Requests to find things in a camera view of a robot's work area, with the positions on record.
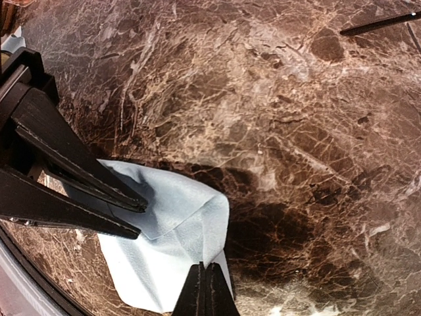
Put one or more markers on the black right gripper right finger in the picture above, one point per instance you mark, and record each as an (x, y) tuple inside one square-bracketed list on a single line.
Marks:
[(218, 298)]

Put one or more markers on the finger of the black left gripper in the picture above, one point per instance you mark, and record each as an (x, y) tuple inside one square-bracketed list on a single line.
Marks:
[(27, 201)]

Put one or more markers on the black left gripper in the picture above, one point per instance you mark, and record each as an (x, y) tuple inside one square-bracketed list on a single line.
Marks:
[(28, 115)]

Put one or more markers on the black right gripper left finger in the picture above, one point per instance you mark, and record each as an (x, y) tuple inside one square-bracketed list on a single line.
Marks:
[(191, 301)]

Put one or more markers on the light blue cloth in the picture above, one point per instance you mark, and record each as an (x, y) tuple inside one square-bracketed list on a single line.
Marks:
[(185, 223), (10, 43)]

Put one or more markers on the black sunglasses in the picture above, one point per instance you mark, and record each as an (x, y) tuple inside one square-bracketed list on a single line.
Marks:
[(357, 30)]

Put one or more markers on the black front table rail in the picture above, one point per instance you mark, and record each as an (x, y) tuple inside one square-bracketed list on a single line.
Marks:
[(27, 291)]

